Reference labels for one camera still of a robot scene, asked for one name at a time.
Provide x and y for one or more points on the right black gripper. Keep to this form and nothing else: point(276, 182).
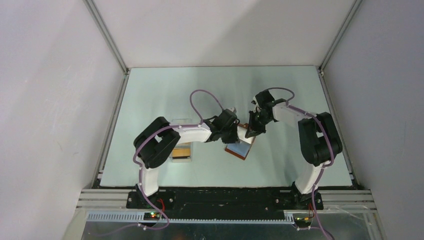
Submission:
point(253, 129)

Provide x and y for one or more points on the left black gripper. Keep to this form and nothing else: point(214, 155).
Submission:
point(234, 137)

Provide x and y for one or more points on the brown leather card holder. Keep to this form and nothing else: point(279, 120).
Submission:
point(242, 147)

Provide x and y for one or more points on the clear plastic card box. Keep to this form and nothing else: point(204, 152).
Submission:
point(182, 121)

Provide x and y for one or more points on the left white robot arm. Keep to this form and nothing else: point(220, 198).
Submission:
point(155, 144)

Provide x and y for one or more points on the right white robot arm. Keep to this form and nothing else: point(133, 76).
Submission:
point(319, 139)

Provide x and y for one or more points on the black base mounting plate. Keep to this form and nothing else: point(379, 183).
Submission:
point(225, 203)

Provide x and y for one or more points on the right small circuit board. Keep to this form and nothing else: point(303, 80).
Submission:
point(304, 220)

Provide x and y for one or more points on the small circuit board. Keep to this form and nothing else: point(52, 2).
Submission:
point(151, 216)
point(304, 220)

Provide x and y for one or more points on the left small circuit board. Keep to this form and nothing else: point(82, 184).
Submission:
point(151, 216)

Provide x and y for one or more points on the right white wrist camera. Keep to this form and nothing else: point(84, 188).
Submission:
point(255, 101)

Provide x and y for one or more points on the right aluminium frame post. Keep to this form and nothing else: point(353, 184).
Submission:
point(354, 8)

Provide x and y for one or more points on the aluminium frame post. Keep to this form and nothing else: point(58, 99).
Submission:
point(106, 34)
point(354, 8)

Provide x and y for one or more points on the grey slotted cable duct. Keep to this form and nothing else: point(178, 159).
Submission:
point(141, 217)

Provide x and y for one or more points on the left aluminium frame post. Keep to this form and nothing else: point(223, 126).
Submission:
point(106, 34)

